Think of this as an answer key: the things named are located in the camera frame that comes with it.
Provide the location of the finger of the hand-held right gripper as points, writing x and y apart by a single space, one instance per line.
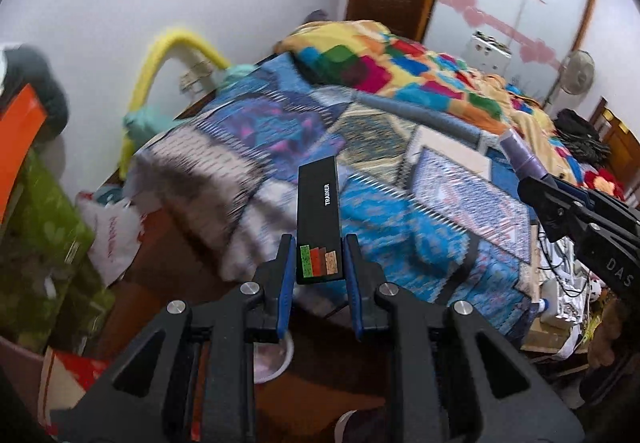
547 208
600 203

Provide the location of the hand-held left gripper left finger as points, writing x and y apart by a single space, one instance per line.
286 273

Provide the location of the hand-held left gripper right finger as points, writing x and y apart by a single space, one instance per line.
352 283

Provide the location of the purple tube with black cap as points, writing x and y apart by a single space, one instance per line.
522 158

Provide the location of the black rectangular box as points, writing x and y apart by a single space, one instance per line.
317 213

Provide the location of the red plush toy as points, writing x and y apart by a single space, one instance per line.
602 180

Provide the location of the brown wooden chair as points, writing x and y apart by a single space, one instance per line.
617 143

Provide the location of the black striped clothes pile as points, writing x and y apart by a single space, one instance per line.
580 135

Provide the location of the patchwork printed bedspread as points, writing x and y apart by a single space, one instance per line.
400 223

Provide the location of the white plastic bottle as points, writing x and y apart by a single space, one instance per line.
547 308

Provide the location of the pink bowl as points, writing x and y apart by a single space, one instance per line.
275 358

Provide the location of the standing fan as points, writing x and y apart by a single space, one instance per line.
577 73

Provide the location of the white cabinet with small items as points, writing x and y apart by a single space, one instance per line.
487 58

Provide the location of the white plastic bag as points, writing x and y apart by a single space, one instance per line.
112 238

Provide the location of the colourful patch fleece blanket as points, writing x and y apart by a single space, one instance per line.
400 68

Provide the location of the teal cloth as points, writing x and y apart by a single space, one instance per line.
142 120

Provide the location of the red paper bag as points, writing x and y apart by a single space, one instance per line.
75 373

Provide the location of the green patterned bag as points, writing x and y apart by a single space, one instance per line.
45 248

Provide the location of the yellow foam tube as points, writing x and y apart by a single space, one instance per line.
150 63

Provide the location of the orange panel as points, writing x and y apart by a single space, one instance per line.
22 133

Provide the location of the dark grey cushion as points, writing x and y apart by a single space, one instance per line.
40 78

